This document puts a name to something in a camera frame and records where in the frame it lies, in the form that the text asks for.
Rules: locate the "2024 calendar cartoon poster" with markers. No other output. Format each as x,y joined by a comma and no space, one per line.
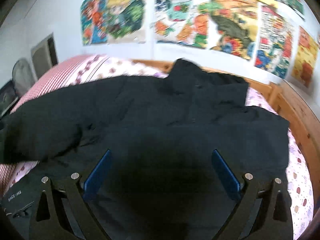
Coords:
275,44

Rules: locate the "black padded jacket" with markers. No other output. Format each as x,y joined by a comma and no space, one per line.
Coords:
161,133

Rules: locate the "grey wall panel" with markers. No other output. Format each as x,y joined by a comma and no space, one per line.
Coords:
44,56

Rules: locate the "dark dinosaur landscape poster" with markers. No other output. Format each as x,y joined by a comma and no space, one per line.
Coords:
233,26

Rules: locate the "pink apple-print bed sheet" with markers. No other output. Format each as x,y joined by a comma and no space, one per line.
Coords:
86,68

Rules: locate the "orange fruit pattern poster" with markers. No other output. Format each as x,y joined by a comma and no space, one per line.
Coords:
183,22

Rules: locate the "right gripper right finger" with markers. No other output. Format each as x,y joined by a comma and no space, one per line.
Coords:
261,211

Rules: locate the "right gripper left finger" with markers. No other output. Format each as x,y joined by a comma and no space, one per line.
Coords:
62,211

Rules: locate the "round grey fan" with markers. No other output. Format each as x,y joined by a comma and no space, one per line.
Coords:
22,77

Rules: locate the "yellow chick and bear poster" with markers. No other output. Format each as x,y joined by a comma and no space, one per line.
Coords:
305,60

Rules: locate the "wooden bed frame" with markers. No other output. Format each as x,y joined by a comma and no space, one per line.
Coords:
304,136

